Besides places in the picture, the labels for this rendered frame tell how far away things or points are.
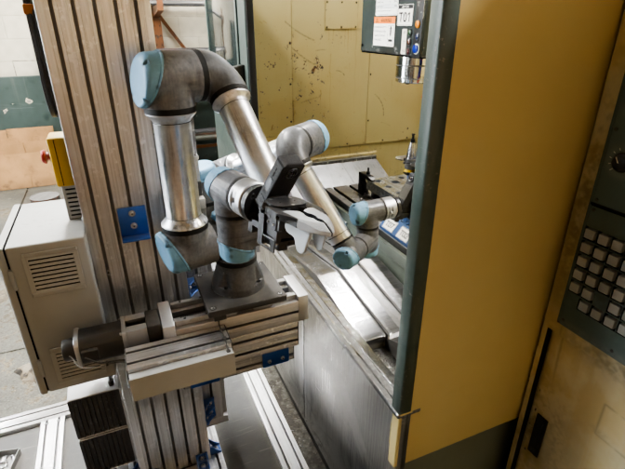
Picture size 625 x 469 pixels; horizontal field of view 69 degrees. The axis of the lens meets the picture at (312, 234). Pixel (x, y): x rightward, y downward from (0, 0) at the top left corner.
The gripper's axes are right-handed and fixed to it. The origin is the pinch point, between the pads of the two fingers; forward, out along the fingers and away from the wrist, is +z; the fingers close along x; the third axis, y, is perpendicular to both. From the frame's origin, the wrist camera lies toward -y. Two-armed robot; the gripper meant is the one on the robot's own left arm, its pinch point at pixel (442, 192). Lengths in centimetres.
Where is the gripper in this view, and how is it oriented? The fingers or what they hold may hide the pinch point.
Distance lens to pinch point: 167.9
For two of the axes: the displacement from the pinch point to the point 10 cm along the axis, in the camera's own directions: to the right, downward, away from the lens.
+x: 4.0, 4.0, -8.3
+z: 9.2, -1.9, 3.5
